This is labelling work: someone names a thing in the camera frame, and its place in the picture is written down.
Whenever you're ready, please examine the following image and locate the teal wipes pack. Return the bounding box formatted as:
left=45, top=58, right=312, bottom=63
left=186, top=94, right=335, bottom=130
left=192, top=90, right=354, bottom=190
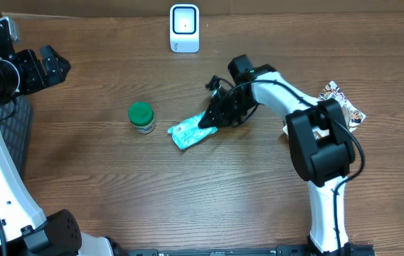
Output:
left=168, top=112, right=218, bottom=150

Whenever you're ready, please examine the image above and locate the green lid jar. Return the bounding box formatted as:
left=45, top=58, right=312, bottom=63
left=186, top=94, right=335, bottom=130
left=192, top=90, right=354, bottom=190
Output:
left=128, top=102, right=156, bottom=134

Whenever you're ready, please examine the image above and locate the white brown snack bag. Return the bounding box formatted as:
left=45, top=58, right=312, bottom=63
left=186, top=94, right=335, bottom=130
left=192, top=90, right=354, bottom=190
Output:
left=286, top=81, right=366, bottom=139

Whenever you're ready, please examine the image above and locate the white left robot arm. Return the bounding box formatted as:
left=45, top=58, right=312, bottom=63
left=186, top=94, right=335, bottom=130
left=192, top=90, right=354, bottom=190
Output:
left=0, top=17, right=124, bottom=256

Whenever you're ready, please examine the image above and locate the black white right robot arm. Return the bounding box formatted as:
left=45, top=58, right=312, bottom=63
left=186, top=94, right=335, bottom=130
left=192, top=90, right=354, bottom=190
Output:
left=198, top=55, right=364, bottom=255

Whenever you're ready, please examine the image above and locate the white barcode scanner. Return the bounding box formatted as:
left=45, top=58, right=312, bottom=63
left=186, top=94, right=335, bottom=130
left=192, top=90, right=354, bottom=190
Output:
left=169, top=4, right=200, bottom=53

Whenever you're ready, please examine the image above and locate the dark grey mesh basket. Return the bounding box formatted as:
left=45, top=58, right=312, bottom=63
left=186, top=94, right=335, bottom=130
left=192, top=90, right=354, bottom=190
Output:
left=0, top=96, right=33, bottom=178

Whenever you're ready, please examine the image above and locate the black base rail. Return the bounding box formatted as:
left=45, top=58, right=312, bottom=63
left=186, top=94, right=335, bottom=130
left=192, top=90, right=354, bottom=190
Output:
left=125, top=243, right=376, bottom=256

